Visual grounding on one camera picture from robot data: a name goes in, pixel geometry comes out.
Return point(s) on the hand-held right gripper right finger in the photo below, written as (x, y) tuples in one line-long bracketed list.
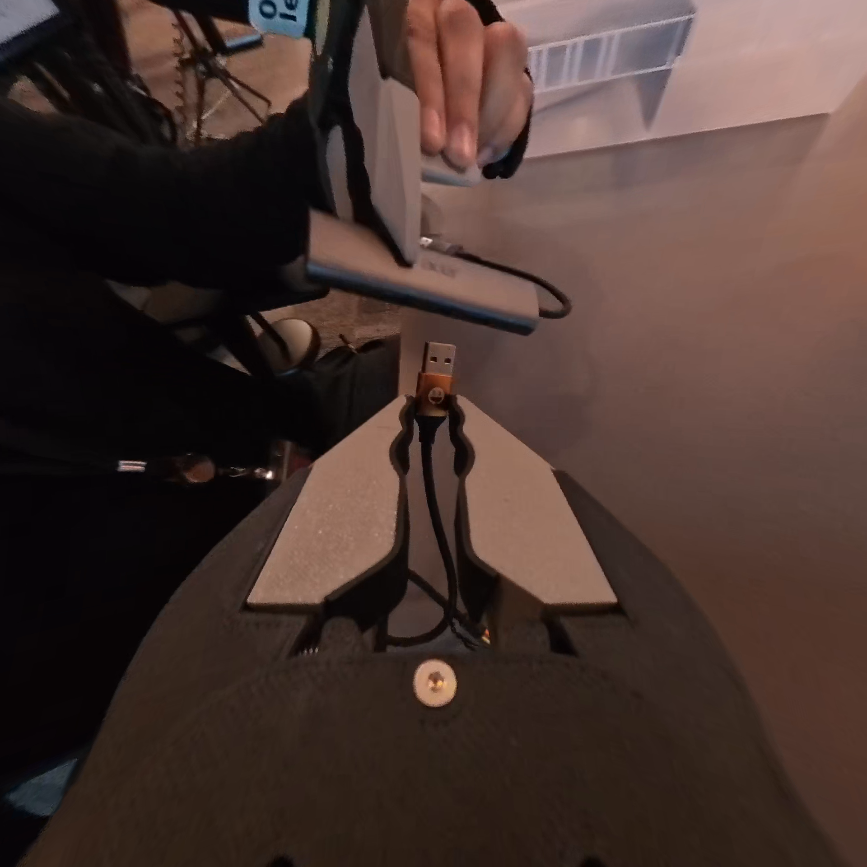
[(521, 528)]

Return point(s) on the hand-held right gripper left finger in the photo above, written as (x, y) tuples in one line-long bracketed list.
[(338, 528)]

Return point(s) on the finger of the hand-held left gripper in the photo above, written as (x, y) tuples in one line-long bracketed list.
[(396, 176), (333, 135)]

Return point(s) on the grey usb hub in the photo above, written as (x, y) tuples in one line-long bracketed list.
[(379, 271)]

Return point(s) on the clear plastic bin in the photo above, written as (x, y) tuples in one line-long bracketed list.
[(745, 68)]

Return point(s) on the person's left forearm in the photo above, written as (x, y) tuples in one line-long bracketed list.
[(149, 196)]

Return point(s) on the person's left hand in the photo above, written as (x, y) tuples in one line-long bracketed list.
[(467, 74)]

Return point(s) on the black tripod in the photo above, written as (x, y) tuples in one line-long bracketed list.
[(203, 74)]

